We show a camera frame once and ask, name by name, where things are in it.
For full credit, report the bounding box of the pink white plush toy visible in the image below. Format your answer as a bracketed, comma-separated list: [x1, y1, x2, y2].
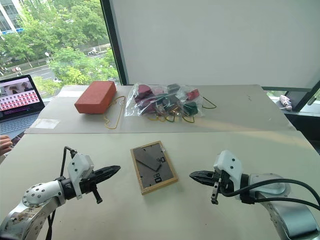
[278, 94, 293, 112]

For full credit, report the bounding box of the grey board sheet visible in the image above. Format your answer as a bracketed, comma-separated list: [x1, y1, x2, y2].
[24, 84, 299, 135]

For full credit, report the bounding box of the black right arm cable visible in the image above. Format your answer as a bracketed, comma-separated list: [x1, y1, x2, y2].
[219, 177, 320, 209]

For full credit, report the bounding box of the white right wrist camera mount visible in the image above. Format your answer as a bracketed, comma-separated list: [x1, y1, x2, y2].
[212, 149, 243, 194]

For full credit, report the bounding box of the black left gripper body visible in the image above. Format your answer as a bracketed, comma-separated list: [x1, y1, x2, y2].
[78, 172, 104, 205]

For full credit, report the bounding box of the wooden picture frame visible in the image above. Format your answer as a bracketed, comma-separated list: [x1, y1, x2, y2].
[129, 140, 180, 196]

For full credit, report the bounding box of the bright red block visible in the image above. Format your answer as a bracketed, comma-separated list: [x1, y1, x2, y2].
[186, 88, 201, 101]

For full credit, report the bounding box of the yellow wire hanger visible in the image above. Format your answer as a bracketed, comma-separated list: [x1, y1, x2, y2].
[201, 96, 218, 110]
[146, 113, 166, 123]

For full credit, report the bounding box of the red brick block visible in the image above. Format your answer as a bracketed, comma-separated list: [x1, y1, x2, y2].
[73, 80, 118, 116]

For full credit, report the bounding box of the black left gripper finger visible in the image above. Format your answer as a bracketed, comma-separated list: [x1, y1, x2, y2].
[94, 164, 122, 177]
[95, 169, 121, 184]

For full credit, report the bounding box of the clear tape patch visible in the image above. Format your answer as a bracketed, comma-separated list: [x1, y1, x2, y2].
[31, 118, 61, 130]

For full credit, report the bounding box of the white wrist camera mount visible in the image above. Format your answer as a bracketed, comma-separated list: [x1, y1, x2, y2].
[67, 153, 95, 200]
[212, 149, 243, 194]

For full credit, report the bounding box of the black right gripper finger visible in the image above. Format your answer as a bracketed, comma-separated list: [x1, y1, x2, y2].
[190, 176, 215, 187]
[188, 170, 215, 179]

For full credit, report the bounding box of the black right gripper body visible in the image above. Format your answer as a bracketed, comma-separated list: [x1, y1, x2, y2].
[210, 168, 235, 206]

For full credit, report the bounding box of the dark green block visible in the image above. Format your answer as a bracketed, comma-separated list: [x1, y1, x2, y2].
[183, 100, 200, 116]

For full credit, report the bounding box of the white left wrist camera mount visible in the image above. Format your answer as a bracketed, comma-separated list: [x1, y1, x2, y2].
[67, 153, 95, 200]

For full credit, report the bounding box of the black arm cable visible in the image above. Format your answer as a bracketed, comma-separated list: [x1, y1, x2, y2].
[45, 146, 77, 240]
[219, 177, 320, 209]

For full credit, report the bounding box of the bystander bare hand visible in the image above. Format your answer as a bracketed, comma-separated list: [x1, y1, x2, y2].
[0, 134, 13, 157]

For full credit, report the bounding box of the clear plastic bag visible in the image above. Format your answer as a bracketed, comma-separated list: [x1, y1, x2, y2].
[123, 82, 206, 119]

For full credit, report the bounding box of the black window post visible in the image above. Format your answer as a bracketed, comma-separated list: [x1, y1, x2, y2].
[99, 0, 130, 86]

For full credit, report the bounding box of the dark red block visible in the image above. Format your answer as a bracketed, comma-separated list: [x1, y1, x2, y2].
[134, 84, 154, 102]

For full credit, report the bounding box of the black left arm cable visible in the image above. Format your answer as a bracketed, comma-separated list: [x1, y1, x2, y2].
[45, 146, 77, 240]

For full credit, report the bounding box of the grey laptop computer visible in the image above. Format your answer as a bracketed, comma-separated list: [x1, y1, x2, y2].
[0, 73, 46, 140]

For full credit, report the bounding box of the green wire hanger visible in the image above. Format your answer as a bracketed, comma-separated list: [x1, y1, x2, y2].
[164, 115, 196, 124]

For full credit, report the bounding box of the yellow string loop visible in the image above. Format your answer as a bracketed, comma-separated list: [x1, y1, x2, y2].
[103, 95, 125, 130]

